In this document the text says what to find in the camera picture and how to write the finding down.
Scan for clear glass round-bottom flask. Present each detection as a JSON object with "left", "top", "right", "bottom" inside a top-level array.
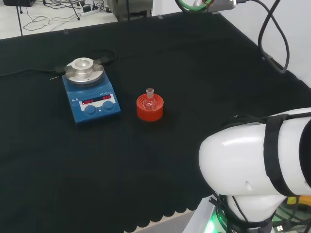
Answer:
[{"left": 143, "top": 88, "right": 157, "bottom": 111}]

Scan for black cloth bench cover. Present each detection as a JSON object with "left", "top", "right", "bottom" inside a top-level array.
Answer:
[{"left": 0, "top": 11, "right": 311, "bottom": 233}]

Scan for heater with blue base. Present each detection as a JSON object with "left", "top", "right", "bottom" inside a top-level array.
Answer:
[{"left": 55, "top": 57, "right": 121, "bottom": 126}]

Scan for grey cabinet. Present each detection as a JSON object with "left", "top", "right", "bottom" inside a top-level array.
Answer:
[{"left": 107, "top": 0, "right": 154, "bottom": 22}]

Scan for white power strip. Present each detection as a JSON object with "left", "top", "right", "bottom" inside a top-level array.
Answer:
[{"left": 81, "top": 4, "right": 101, "bottom": 17}]

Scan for black tripod leg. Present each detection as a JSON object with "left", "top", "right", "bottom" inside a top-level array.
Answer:
[
  {"left": 69, "top": 0, "right": 82, "bottom": 21},
  {"left": 16, "top": 0, "right": 24, "bottom": 36}
]

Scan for yellow stop button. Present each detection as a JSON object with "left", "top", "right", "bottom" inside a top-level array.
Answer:
[{"left": 286, "top": 195, "right": 311, "bottom": 212}]

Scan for red ring flask stand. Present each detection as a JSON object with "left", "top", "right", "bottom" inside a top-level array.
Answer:
[{"left": 136, "top": 94, "right": 164, "bottom": 121}]

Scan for thin black probe cable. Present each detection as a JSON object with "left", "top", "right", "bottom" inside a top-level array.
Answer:
[{"left": 93, "top": 49, "right": 119, "bottom": 65}]

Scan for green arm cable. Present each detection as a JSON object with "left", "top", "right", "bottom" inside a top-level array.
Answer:
[{"left": 175, "top": 0, "right": 207, "bottom": 13}]

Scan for thick black heater power cable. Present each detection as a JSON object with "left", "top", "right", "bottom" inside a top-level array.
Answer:
[{"left": 0, "top": 68, "right": 58, "bottom": 78}]

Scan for loose floor cables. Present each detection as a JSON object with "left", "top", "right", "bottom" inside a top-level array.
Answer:
[{"left": 23, "top": 0, "right": 85, "bottom": 32}]

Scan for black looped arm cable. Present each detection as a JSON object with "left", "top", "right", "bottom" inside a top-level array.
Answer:
[{"left": 254, "top": 0, "right": 291, "bottom": 74}]

